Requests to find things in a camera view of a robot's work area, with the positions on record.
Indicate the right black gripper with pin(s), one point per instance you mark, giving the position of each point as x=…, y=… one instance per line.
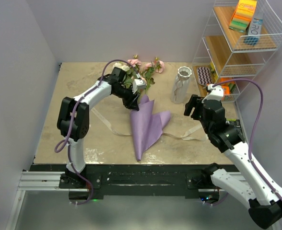
x=191, y=104

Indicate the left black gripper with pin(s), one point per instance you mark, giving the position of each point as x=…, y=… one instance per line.
x=132, y=101

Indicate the purple wrapping paper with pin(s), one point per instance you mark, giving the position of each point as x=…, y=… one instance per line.
x=146, y=127

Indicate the artificial flower bunch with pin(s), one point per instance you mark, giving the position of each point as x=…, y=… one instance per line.
x=146, y=71

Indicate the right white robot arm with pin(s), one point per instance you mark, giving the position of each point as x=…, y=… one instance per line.
x=260, y=194

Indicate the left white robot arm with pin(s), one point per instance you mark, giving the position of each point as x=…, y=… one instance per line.
x=74, y=119

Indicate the white ribbed vase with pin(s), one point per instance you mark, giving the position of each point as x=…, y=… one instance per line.
x=181, y=84

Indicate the purple wavy sponge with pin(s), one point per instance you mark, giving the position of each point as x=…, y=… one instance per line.
x=204, y=76

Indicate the orange packet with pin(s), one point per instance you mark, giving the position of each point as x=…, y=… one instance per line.
x=226, y=92

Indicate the orange green sponge pack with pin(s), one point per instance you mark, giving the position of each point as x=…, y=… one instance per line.
x=228, y=84

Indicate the black green box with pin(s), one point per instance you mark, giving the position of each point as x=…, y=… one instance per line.
x=237, y=124

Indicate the white blue box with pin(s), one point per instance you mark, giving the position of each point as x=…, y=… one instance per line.
x=254, y=30

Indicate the colourful sponge pack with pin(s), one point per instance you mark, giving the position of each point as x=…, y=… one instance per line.
x=243, y=15

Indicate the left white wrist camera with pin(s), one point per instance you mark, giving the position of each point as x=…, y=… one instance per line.
x=138, y=84

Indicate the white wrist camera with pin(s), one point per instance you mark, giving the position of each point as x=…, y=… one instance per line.
x=138, y=84
x=214, y=92

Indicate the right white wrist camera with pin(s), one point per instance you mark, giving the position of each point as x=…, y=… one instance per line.
x=214, y=92

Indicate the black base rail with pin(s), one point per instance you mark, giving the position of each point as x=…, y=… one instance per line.
x=123, y=180

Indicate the white wire shelf rack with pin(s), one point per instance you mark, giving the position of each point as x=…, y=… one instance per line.
x=227, y=54

